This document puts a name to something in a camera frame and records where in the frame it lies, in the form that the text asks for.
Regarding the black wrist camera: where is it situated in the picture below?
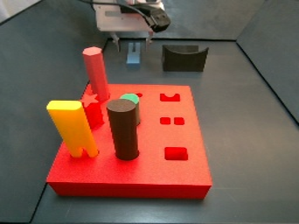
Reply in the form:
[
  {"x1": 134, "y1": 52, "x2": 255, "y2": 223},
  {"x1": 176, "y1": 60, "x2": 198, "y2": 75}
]
[{"x1": 120, "y1": 4, "x2": 171, "y2": 32}]

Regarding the pink octagonal peg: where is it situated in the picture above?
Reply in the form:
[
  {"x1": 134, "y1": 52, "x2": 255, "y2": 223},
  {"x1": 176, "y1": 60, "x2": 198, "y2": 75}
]
[{"x1": 81, "y1": 46, "x2": 110, "y2": 102}]

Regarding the black camera cable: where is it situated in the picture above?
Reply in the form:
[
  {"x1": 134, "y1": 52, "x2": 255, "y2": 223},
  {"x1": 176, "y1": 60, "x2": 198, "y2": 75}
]
[{"x1": 77, "y1": 0, "x2": 150, "y2": 18}]

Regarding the red foam peg board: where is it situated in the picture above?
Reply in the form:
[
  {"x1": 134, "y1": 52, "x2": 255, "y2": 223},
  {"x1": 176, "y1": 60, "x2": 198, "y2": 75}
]
[{"x1": 47, "y1": 84, "x2": 212, "y2": 199}]

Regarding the yellow slotted peg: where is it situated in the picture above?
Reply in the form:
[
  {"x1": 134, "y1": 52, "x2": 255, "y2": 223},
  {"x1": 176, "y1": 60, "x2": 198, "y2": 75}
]
[{"x1": 47, "y1": 101, "x2": 99, "y2": 158}]

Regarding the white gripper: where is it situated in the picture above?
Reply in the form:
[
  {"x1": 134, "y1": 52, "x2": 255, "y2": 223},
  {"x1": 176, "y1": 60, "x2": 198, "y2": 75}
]
[{"x1": 92, "y1": 0, "x2": 164, "y2": 52}]

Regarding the green cylinder peg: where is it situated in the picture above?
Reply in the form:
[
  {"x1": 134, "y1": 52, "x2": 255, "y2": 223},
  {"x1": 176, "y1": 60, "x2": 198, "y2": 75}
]
[{"x1": 120, "y1": 93, "x2": 140, "y2": 123}]

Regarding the red star peg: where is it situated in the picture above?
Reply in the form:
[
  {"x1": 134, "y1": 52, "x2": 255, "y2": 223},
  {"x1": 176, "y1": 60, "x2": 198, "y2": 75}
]
[{"x1": 80, "y1": 94, "x2": 104, "y2": 129}]

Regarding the blue double-square block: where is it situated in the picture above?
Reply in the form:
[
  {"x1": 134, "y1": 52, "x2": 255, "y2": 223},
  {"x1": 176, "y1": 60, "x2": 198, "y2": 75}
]
[{"x1": 126, "y1": 42, "x2": 142, "y2": 65}]

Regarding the black curved holder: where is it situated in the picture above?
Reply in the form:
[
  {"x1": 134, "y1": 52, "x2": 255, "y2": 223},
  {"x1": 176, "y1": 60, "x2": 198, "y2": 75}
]
[{"x1": 163, "y1": 45, "x2": 210, "y2": 72}]

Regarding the dark brown cylinder peg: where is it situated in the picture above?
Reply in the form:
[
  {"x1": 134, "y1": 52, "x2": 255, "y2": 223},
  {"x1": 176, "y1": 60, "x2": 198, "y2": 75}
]
[{"x1": 107, "y1": 99, "x2": 139, "y2": 160}]

